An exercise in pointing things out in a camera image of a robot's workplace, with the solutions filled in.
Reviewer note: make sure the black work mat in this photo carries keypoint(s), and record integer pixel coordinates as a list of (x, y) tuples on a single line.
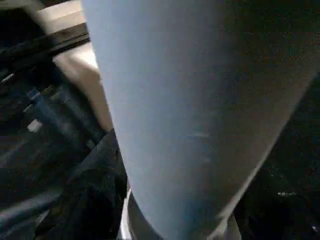
[(300, 120)]

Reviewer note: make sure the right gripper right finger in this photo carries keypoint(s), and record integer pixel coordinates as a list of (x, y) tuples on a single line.
[(285, 205)]

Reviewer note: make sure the white plastic table top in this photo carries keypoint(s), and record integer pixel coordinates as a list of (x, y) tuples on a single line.
[(80, 70)]

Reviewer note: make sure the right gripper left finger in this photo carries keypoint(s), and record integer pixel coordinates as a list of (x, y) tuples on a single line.
[(90, 195)]

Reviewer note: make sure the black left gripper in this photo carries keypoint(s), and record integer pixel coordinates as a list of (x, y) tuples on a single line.
[(35, 45)]

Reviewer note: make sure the white plastic table leg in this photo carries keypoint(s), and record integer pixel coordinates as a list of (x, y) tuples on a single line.
[(200, 100)]

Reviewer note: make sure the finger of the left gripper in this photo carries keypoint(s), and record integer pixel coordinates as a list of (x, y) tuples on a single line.
[(40, 130)]

